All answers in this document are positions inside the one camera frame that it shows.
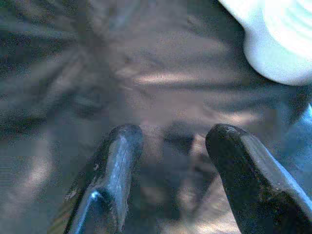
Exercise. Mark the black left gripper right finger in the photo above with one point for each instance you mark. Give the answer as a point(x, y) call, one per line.
point(256, 182)

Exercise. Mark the black plastic table sheet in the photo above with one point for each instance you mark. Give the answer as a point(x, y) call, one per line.
point(146, 61)

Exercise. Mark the white plastic table top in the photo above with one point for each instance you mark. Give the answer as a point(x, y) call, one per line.
point(268, 61)

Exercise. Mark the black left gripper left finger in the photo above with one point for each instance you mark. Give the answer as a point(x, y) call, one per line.
point(114, 175)

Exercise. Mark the white plastic table leg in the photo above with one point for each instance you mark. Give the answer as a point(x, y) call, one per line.
point(299, 22)

